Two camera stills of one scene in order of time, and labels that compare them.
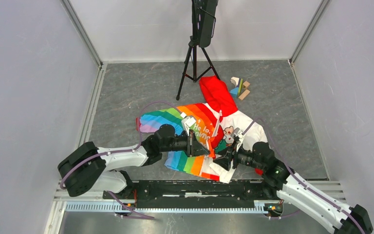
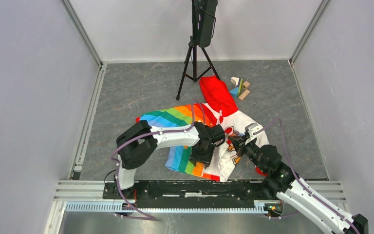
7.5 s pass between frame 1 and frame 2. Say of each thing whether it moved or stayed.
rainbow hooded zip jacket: stayed
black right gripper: moved
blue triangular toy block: stayed
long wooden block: stayed
